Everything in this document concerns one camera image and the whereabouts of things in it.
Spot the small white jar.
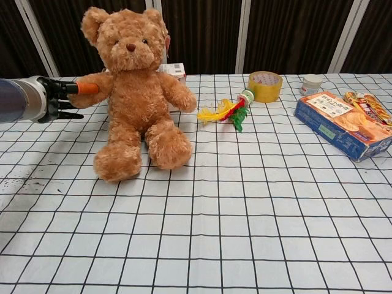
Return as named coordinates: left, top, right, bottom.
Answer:
left=300, top=74, right=324, bottom=96

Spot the white and red cardboard box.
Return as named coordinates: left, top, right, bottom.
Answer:
left=102, top=62, right=187, bottom=113

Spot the white folding screen frame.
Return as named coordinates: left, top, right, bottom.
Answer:
left=14, top=0, right=371, bottom=77

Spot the red hang tag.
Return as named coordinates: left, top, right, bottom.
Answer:
left=164, top=29, right=172, bottom=58

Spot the brown plush teddy bear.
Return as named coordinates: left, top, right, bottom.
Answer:
left=67, top=7, right=197, bottom=183

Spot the yellow packing tape roll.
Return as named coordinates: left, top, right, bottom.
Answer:
left=247, top=70, right=283, bottom=104

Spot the white black grid tablecloth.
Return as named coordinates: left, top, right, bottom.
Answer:
left=0, top=73, right=392, bottom=294

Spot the blue and orange snack box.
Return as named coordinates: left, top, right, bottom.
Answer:
left=294, top=91, right=392, bottom=162

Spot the colourful feather shuttlecock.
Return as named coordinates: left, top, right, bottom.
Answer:
left=197, top=89, right=255, bottom=134

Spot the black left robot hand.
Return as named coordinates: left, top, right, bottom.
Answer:
left=36, top=76, right=100, bottom=124

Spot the red and yellow snack packet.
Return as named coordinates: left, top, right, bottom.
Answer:
left=343, top=91, right=392, bottom=126

